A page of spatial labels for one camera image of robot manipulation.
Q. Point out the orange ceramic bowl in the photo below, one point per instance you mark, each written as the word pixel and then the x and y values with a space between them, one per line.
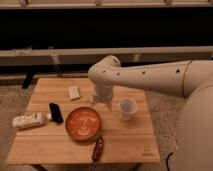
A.
pixel 83 124

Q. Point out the black rectangular device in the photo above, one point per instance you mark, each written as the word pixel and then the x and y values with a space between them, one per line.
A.
pixel 55 113

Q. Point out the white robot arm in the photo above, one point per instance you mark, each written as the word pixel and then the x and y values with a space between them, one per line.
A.
pixel 192 80

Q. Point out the small white box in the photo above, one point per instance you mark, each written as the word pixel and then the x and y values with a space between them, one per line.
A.
pixel 74 92

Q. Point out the white ceramic cup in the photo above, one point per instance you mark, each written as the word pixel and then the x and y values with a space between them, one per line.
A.
pixel 128 108

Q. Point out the dark red snack bar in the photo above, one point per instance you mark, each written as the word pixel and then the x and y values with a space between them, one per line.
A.
pixel 98 149

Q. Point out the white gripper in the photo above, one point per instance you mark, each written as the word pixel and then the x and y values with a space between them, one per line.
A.
pixel 102 94

